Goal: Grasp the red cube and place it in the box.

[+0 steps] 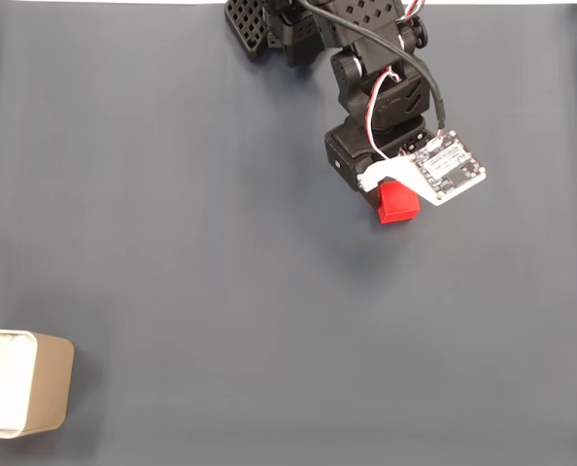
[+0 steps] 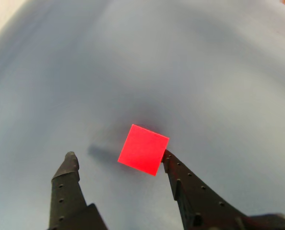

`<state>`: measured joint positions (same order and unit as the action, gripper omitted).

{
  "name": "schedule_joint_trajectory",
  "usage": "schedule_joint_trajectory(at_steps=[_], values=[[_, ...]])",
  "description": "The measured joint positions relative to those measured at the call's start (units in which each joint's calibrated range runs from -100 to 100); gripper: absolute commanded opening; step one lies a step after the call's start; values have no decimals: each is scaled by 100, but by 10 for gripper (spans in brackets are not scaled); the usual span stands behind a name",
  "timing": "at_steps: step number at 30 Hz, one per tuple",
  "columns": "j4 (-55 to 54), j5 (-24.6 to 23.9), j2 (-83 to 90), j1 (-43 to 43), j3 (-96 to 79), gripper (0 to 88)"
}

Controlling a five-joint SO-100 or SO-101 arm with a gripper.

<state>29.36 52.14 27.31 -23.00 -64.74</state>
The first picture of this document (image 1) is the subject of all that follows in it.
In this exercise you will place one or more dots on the red cube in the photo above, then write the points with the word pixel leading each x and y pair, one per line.
pixel 399 206

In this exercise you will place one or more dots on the beige box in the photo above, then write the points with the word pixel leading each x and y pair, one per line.
pixel 50 383

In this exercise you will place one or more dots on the grey table mat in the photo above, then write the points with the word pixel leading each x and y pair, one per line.
pixel 220 267

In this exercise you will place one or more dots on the white padding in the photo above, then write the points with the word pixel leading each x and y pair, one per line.
pixel 2 378

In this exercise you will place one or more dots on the camera board on white mount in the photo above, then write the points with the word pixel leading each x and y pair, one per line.
pixel 449 170

